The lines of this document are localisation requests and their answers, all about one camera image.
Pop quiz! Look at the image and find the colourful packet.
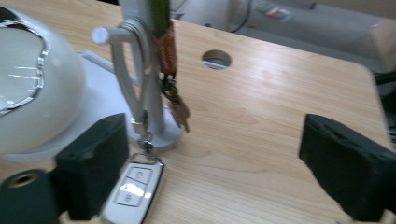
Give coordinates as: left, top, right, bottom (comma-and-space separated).
256, 1, 292, 22

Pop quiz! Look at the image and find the black floor cable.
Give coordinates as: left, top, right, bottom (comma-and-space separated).
229, 0, 254, 34

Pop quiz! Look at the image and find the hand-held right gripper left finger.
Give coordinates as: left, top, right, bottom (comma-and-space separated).
55, 113, 131, 222

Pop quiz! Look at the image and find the white key stand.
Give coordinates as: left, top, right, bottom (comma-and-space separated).
0, 0, 185, 164

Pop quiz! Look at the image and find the car key with silver strap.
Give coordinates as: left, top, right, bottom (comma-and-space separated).
100, 18, 165, 224

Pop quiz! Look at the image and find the white bowl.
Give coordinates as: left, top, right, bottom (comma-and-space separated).
0, 6, 87, 157

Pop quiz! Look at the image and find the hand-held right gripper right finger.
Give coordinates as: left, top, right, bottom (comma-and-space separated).
298, 113, 396, 223

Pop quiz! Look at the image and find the brown leather keychain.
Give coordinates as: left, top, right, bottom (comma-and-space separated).
148, 0, 191, 133

